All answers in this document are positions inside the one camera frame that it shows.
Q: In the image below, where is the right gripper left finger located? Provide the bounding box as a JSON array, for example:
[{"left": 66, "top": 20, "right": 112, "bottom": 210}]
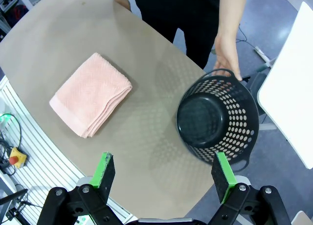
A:
[{"left": 36, "top": 151, "right": 123, "bottom": 225}]

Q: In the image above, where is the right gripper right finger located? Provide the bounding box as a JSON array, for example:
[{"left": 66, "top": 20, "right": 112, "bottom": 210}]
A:
[{"left": 207, "top": 151, "right": 291, "bottom": 225}]

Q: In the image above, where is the dark grey perforated laundry basket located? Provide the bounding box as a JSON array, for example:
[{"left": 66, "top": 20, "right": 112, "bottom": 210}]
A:
[{"left": 176, "top": 68, "right": 260, "bottom": 173}]

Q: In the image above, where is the pink towel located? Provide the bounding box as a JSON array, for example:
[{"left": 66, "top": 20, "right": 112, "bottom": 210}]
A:
[{"left": 48, "top": 52, "right": 134, "bottom": 139}]

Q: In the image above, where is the person's left forearm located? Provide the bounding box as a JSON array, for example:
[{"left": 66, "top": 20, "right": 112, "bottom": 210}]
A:
[{"left": 216, "top": 0, "right": 250, "bottom": 40}]

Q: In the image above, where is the person's left hand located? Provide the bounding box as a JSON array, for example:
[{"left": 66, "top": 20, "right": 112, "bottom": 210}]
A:
[{"left": 212, "top": 36, "right": 244, "bottom": 82}]

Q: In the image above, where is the person's right hand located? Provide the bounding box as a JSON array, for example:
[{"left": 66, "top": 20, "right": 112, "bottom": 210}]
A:
[{"left": 111, "top": 0, "right": 132, "bottom": 12}]

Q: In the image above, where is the yellow emergency stop button box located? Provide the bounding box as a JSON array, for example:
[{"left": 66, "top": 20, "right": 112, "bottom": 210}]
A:
[{"left": 9, "top": 147, "right": 27, "bottom": 169}]

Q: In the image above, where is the white table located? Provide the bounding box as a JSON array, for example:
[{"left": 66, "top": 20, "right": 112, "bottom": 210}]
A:
[{"left": 254, "top": 1, "right": 313, "bottom": 170}]

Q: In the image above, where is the person in black t-shirt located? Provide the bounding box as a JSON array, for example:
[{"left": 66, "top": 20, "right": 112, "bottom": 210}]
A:
[{"left": 132, "top": 0, "right": 222, "bottom": 70}]

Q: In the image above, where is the red bag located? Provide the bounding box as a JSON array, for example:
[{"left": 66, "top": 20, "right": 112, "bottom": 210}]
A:
[{"left": 6, "top": 4, "right": 30, "bottom": 27}]

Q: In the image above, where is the white ribbed table frame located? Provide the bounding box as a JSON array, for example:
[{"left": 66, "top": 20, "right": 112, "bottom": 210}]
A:
[{"left": 0, "top": 75, "right": 134, "bottom": 225}]

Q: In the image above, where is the black cable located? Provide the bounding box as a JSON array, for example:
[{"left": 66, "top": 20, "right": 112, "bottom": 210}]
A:
[{"left": 0, "top": 113, "right": 23, "bottom": 177}]

